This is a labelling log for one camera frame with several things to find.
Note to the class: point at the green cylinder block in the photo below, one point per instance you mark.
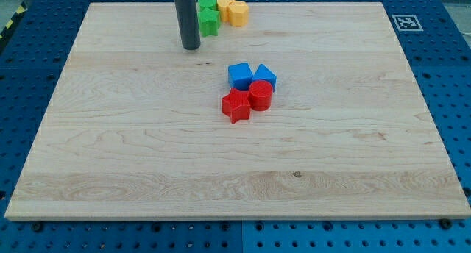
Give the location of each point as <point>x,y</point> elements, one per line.
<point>207,4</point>

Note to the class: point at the red star block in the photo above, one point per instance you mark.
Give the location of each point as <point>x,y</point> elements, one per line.
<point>236,105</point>

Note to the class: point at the black bolt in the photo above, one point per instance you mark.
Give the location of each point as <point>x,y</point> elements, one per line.
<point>445,224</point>
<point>37,226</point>

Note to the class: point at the light wooden board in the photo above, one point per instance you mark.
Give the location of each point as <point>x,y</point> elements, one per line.
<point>135,129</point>

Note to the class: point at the white fiducial marker tag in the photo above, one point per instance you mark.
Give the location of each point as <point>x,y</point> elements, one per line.
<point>407,23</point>

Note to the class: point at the black bolt left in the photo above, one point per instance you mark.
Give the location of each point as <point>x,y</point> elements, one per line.
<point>37,226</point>

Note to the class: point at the black bolt right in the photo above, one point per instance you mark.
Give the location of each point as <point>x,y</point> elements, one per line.
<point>445,224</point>

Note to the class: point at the yellow cylinder block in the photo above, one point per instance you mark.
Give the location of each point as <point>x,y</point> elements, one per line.
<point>223,8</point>

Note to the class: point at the green star block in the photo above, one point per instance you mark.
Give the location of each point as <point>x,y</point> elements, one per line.
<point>209,22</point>

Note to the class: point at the blue triangle block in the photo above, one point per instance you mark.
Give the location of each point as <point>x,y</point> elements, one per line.
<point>264,73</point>

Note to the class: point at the blue cube block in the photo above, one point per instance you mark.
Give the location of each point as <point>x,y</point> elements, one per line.
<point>240,76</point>

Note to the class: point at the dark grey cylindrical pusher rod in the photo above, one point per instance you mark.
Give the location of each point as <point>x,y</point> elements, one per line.
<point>188,23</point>

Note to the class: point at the yellow hexagon block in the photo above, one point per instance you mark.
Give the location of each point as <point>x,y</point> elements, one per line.
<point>238,12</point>

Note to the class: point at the red cylinder block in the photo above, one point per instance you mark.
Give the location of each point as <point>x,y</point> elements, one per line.
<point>260,95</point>

